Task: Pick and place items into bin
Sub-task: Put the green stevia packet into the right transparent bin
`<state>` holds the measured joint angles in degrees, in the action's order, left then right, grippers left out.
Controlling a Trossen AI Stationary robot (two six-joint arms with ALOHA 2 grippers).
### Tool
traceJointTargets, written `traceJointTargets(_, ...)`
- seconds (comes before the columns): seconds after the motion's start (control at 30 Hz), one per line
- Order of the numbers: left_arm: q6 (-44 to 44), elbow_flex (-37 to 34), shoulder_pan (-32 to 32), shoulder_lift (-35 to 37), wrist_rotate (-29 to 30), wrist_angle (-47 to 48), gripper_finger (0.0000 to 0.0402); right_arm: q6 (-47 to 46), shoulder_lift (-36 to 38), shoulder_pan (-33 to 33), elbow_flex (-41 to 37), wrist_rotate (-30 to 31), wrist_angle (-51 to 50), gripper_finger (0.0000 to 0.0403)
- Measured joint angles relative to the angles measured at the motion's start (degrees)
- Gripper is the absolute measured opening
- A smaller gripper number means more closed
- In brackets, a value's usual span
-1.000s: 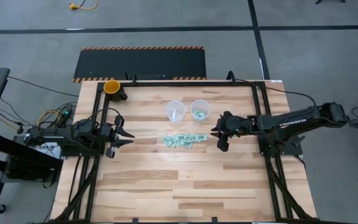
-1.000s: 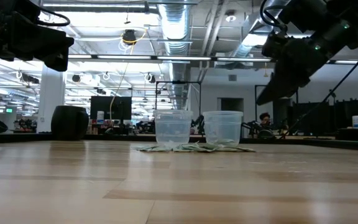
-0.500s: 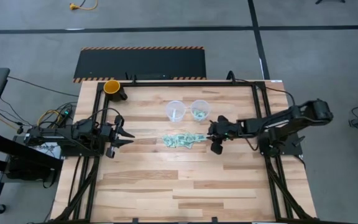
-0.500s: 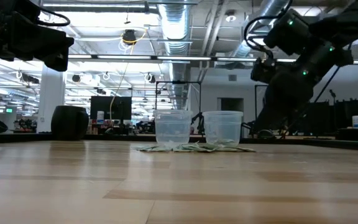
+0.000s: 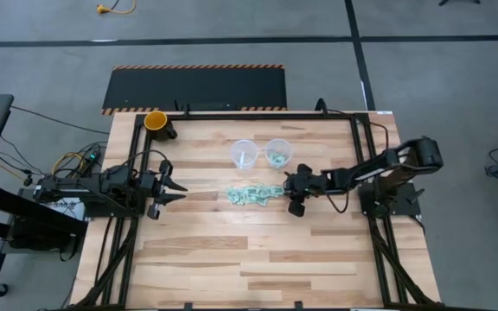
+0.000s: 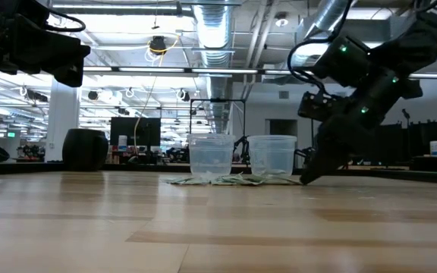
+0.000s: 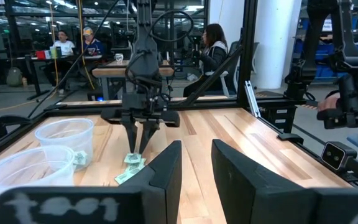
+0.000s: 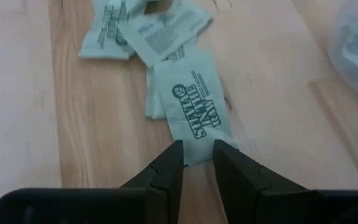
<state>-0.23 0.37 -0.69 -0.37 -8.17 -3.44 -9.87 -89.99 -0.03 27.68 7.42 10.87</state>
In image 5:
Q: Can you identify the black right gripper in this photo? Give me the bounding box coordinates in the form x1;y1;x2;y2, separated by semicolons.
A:
283;162;328;219

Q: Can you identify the black floor cable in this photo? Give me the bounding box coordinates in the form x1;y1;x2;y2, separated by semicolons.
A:
10;105;111;136

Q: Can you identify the clear plastic cup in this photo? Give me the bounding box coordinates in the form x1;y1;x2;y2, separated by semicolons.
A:
229;138;260;171
264;137;294;169

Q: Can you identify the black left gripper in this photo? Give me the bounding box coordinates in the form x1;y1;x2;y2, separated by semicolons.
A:
139;159;189;221

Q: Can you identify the black hazard-striped floor mat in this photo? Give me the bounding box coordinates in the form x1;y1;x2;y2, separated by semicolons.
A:
100;64;288;116

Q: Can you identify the black mug yellow inside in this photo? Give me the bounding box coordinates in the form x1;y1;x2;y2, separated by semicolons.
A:
143;110;179;142

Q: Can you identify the yellow power cord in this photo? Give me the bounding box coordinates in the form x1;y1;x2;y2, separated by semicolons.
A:
96;0;137;16

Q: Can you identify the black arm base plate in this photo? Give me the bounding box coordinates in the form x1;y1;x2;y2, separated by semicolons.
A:
358;181;422;217
82;196;144;219

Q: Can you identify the white paper label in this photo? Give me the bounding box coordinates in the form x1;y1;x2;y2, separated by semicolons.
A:
41;197;86;219

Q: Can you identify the yellow cable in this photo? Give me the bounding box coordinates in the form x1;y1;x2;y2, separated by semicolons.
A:
51;151;86;176

